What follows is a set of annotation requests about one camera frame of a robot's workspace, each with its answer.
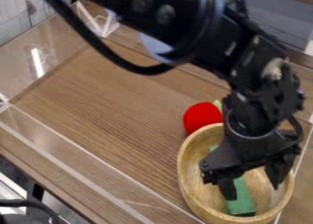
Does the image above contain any black cable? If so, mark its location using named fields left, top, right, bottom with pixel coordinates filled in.
left=0, top=199, right=63, bottom=224

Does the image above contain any black table leg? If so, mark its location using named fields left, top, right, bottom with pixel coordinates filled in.
left=27, top=183, right=45, bottom=202

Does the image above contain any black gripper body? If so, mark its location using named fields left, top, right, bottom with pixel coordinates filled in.
left=200, top=112, right=304, bottom=185

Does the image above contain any brown wooden bowl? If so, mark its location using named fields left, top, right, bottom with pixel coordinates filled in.
left=179, top=123, right=295, bottom=224

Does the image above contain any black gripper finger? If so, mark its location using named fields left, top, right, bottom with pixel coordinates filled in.
left=265, top=155, right=295, bottom=189
left=219, top=178, right=237, bottom=200

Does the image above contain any green rectangular block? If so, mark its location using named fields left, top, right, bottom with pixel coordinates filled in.
left=208, top=144, right=257, bottom=218

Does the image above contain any clear acrylic corner bracket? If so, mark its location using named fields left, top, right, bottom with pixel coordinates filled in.
left=77, top=2, right=121, bottom=37

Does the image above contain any clear acrylic barrier wall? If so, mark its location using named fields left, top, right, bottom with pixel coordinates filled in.
left=0, top=94, right=204, bottom=224

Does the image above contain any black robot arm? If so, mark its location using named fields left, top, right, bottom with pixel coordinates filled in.
left=45, top=0, right=307, bottom=200

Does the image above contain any red plush strawberry toy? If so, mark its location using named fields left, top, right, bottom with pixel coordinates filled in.
left=183, top=101, right=223, bottom=133

